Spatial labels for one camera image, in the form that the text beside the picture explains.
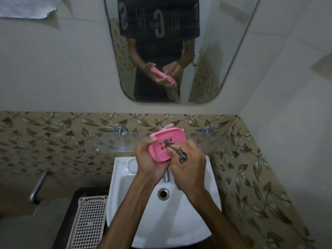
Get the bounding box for person's left hand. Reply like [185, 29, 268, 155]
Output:
[133, 123, 186, 186]

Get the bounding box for person's right hand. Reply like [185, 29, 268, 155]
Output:
[166, 139, 208, 203]

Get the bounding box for pink plastic soap dish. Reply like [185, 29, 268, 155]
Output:
[148, 128, 187, 163]

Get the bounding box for checkered cleaning cloth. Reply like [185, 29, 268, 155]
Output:
[163, 140, 188, 165]

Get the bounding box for person's right forearm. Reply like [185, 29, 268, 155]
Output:
[186, 190, 249, 249]

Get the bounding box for person's left forearm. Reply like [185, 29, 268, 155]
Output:
[97, 176, 161, 249]

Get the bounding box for metal sink drain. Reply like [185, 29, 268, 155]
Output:
[157, 188, 170, 201]

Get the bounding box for clear glass shelf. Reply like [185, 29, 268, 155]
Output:
[92, 131, 231, 156]

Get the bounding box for white ceramic sink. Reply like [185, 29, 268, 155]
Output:
[106, 156, 222, 249]

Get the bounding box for white perforated plastic basket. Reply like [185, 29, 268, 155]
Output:
[66, 195, 109, 249]

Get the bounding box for dark brown stool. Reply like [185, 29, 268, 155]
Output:
[51, 187, 111, 249]

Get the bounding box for chrome wall tap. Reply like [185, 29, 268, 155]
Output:
[28, 169, 52, 204]

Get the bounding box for rounded wall mirror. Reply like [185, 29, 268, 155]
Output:
[103, 0, 262, 104]

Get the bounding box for torn white wall paper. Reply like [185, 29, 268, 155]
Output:
[0, 0, 59, 19]

